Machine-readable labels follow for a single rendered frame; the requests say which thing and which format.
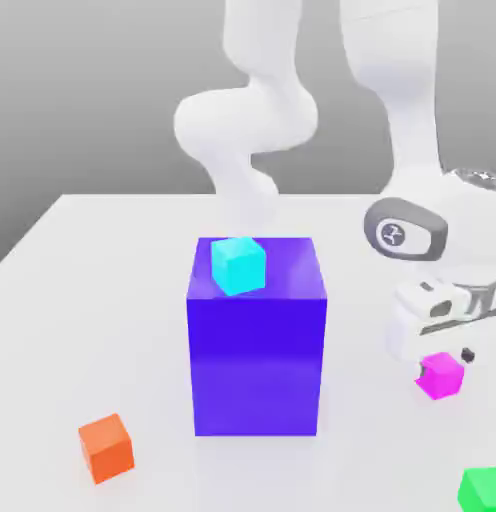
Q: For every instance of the small orange cube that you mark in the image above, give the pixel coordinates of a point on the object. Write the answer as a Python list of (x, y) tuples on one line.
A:
[(108, 450)]

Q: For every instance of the small cyan cube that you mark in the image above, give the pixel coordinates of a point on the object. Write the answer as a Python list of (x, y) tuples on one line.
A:
[(240, 266)]

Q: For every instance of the small green cube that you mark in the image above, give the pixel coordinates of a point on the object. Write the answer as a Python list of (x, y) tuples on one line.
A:
[(484, 490)]

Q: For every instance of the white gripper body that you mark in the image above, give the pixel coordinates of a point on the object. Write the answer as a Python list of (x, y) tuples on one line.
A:
[(408, 340)]

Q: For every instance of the small magenta cube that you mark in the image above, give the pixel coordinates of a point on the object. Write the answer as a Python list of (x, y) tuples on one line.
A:
[(442, 378)]

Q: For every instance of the large purple box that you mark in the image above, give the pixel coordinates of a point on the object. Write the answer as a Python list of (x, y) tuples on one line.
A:
[(256, 360)]

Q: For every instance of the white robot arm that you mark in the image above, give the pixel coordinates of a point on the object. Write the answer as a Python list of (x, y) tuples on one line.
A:
[(248, 124)]

